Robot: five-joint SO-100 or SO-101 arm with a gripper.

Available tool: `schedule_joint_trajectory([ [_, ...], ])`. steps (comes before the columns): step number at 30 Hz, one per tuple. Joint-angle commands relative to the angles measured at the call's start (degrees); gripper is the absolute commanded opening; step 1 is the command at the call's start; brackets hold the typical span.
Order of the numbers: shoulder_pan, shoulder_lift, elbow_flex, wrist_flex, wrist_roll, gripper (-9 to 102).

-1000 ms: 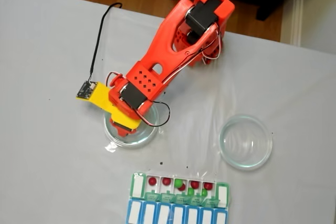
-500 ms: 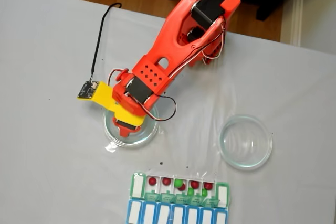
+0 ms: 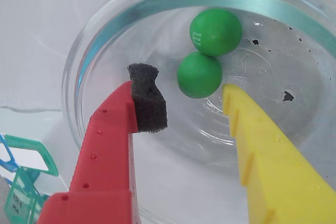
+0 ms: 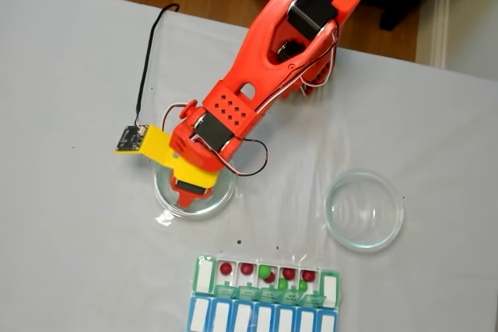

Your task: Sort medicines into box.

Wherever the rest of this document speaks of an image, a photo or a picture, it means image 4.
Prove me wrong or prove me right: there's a clear glass bowl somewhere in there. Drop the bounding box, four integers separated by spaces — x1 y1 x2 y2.
153 160 237 220
324 168 405 253

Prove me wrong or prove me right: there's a green weekly pill organizer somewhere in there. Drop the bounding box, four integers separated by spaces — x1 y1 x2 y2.
193 255 342 308

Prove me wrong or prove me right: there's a blue weekly pill organizer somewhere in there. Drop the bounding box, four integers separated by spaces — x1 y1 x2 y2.
188 295 338 332

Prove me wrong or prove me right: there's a white door trim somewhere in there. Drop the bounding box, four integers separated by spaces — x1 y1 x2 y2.
430 0 454 71

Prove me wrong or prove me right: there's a red white black servo wire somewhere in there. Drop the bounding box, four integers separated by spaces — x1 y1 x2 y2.
252 23 342 115
225 138 270 177
161 103 184 131

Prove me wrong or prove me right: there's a black camera circuit board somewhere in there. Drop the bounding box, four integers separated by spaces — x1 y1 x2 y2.
113 124 149 154

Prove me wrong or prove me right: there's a black camera cable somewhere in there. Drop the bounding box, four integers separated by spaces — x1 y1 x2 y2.
134 2 181 129

